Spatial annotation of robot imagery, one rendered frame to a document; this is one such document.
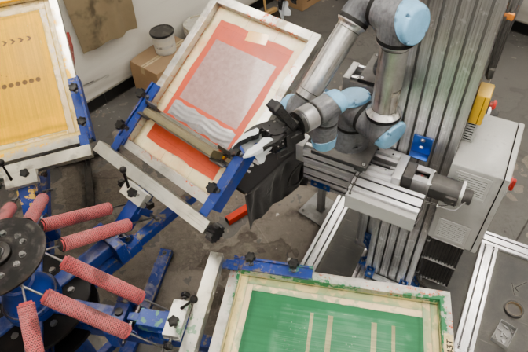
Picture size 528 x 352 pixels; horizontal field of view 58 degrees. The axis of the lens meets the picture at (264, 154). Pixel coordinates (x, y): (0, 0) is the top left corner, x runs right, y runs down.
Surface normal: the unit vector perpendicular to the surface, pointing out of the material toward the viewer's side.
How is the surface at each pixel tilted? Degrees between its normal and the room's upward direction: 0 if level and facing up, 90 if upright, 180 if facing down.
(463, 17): 90
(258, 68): 32
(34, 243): 0
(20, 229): 0
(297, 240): 0
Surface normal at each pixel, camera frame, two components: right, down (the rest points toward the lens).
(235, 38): -0.39, -0.29
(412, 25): 0.59, 0.45
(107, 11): 0.33, 0.66
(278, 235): -0.05, -0.69
